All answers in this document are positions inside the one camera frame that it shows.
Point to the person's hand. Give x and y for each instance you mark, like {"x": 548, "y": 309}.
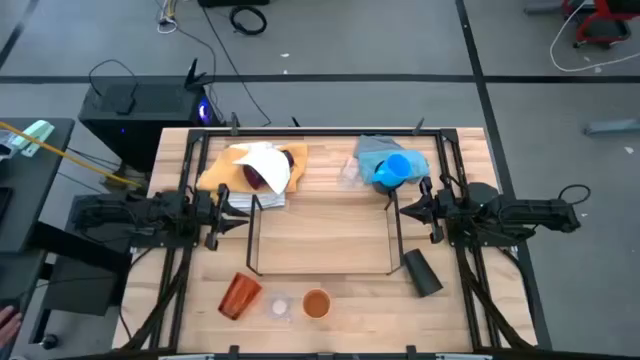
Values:
{"x": 9, "y": 325}

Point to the small black adapter box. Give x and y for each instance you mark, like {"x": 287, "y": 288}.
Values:
{"x": 125, "y": 105}

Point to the black side stand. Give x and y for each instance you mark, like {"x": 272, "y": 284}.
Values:
{"x": 80, "y": 285}

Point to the light blue cloth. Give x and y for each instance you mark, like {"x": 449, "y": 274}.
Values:
{"x": 417, "y": 165}

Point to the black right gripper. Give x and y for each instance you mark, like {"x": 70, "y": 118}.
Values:
{"x": 435, "y": 212}

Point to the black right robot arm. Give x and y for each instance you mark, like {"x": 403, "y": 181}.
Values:
{"x": 525, "y": 215}

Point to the black caster wheel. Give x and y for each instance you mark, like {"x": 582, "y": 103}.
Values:
{"x": 49, "y": 341}

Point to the mint green stapler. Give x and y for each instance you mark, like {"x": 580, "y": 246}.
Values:
{"x": 35, "y": 136}

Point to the orange faceted plastic tumbler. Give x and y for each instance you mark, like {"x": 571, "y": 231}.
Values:
{"x": 239, "y": 296}

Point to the grey floor bar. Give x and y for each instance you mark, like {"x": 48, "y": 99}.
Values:
{"x": 612, "y": 126}

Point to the black desk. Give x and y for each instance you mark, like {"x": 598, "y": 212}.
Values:
{"x": 30, "y": 200}

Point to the striped white folded towel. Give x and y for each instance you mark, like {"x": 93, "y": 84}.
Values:
{"x": 260, "y": 201}

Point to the black wifi antenna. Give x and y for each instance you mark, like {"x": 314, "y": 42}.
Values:
{"x": 191, "y": 75}

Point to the white cloth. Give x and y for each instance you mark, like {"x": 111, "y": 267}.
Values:
{"x": 267, "y": 165}

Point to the blue plastic mug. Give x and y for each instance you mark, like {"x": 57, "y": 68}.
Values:
{"x": 392, "y": 170}

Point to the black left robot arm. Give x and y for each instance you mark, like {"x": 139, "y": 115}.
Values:
{"x": 125, "y": 215}

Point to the black aluminium rig frame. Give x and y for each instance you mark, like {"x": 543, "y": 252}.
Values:
{"x": 325, "y": 133}

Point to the black computer tower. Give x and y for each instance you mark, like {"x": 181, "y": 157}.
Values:
{"x": 145, "y": 115}

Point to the grey cloth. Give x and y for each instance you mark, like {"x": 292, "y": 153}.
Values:
{"x": 375, "y": 144}

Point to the peach plastic cup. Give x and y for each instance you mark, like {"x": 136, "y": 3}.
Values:
{"x": 316, "y": 303}

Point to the yellow cloth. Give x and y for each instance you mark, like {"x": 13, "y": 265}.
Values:
{"x": 220, "y": 172}

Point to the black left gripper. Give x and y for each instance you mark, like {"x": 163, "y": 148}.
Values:
{"x": 212, "y": 215}

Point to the red wheeled cart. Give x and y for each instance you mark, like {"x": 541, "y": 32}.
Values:
{"x": 600, "y": 25}

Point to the tall black tumbler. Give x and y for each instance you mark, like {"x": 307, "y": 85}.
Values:
{"x": 422, "y": 272}

